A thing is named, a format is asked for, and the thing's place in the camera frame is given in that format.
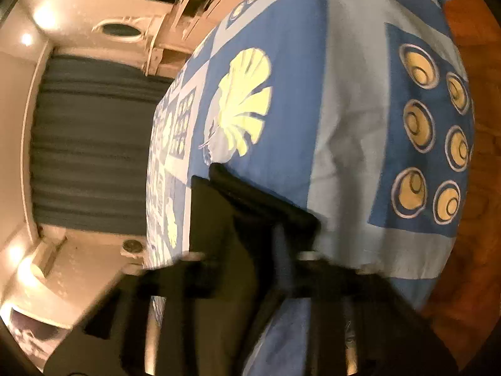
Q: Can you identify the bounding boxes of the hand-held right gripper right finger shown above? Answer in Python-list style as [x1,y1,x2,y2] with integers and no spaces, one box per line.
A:
[270,251,459,376]

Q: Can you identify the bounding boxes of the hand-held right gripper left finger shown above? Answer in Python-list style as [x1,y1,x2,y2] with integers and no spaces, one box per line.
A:
[44,253,214,376]

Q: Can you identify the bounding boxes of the black pants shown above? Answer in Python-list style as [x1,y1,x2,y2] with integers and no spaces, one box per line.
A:
[145,162,322,376]

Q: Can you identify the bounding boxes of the dark green curtain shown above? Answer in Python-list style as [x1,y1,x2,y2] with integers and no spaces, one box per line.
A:
[30,54,173,236]

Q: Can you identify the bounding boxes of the blue printed blanket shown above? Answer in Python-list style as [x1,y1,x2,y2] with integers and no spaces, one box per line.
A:
[144,0,477,376]

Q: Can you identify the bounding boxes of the oval white-framed mirror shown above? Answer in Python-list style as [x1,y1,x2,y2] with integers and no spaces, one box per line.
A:
[91,17,148,44]

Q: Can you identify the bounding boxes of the round grey wall fixture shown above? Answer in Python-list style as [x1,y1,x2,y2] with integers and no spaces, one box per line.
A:
[121,239,145,258]

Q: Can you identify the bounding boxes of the glowing wall lamp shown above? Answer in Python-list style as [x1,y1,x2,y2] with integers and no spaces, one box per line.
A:
[16,243,59,283]

